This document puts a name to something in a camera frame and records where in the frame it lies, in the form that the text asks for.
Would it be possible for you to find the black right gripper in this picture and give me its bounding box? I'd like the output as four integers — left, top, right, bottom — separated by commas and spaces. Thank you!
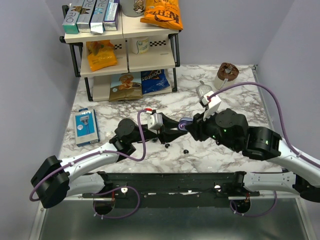
184, 105, 239, 151

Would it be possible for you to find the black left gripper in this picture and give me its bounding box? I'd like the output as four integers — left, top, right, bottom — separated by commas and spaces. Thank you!
129, 113, 188, 146

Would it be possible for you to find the lavender earbud charging case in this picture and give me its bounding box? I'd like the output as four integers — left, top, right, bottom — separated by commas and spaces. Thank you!
178, 117, 193, 131

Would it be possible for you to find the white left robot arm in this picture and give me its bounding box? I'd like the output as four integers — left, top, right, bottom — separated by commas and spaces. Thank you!
29, 109, 187, 209

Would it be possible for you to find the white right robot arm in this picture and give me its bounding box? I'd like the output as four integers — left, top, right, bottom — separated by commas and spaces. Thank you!
178, 108, 320, 203

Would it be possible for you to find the blue doritos bag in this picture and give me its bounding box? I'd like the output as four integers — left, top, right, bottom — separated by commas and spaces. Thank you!
140, 69, 170, 95

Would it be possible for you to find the tan chips bag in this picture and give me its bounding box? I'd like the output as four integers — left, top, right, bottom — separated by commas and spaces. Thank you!
108, 72, 143, 102

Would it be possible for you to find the brown paper cup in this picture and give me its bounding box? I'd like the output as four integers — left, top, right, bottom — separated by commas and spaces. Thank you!
213, 62, 239, 90

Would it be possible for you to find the beige tiered shelf rack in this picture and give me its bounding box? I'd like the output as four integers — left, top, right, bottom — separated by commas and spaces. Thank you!
59, 13, 181, 102

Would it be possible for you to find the blue razor package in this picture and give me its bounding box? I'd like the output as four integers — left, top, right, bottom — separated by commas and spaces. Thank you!
72, 108, 100, 147

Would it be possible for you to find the white printed mug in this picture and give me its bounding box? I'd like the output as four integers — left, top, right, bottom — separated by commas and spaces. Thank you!
130, 36, 150, 55

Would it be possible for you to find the orange snack bag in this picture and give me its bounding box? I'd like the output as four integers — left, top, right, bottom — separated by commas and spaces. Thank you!
85, 40, 118, 72

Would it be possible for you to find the orange kettle chips bag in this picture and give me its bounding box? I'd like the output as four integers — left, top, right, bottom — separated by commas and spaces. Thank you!
140, 0, 184, 31

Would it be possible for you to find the purple blue toothpaste box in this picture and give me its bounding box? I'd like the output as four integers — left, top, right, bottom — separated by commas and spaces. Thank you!
103, 0, 120, 31

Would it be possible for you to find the silver blue toothpaste box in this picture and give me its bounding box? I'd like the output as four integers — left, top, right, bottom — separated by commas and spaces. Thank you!
90, 0, 109, 34

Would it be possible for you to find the grey cartoon mug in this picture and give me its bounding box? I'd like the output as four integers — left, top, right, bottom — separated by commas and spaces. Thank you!
119, 0, 146, 17

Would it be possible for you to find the teal toothpaste box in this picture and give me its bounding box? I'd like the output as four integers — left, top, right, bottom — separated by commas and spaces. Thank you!
62, 0, 84, 35

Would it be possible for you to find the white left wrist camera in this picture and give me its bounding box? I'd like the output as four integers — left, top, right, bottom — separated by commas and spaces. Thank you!
147, 113, 163, 131

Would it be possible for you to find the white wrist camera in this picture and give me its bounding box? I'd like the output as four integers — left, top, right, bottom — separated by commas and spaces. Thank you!
147, 113, 163, 131
199, 91, 222, 121

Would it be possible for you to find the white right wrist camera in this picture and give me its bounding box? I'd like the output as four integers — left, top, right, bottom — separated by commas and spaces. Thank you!
199, 91, 222, 121

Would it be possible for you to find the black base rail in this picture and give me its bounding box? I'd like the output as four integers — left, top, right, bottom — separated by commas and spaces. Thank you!
67, 171, 249, 208

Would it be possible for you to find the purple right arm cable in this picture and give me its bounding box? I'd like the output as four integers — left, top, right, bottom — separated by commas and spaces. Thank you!
207, 81, 320, 218

